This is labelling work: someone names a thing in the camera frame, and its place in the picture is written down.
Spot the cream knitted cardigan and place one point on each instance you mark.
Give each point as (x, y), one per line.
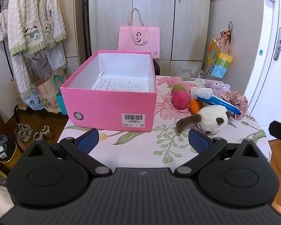
(34, 25)

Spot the orange ball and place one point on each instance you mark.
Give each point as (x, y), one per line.
(195, 106)

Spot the black suitcase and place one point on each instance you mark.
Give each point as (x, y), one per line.
(156, 68)

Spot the brown paper bag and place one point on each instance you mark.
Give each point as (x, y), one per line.
(47, 89)

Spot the pink fuzzy strawberry plush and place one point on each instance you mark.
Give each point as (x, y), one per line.
(180, 99)

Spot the colourful paper gift bag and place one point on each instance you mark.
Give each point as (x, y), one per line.
(219, 57)

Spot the white door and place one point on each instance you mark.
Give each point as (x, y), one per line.
(264, 88)

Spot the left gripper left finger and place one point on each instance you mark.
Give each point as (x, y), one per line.
(80, 148)

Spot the purple plush doll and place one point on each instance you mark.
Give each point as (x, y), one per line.
(217, 87)

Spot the green sponge egg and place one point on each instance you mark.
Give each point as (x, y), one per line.
(178, 87)

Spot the yellow black waste bin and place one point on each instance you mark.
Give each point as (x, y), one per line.
(9, 151)

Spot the pink floral scrunchie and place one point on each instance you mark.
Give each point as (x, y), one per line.
(237, 100)

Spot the teal plastic bag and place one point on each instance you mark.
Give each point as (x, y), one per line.
(59, 94)

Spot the pink storage box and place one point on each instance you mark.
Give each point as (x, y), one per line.
(111, 110)

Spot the white brown plush cat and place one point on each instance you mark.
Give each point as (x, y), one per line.
(210, 119)

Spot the silver door handle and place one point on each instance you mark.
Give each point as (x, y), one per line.
(278, 46)

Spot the pair of shoes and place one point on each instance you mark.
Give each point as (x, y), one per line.
(25, 133)

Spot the floral tablecloth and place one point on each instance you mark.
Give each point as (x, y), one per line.
(162, 147)

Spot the white canvas tote bag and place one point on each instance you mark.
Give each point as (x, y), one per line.
(3, 25)

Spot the grey wardrobe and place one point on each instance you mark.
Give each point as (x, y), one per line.
(186, 28)

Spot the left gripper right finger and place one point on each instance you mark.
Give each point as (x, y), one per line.
(207, 150)

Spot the pink tote bag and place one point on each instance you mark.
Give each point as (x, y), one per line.
(139, 38)

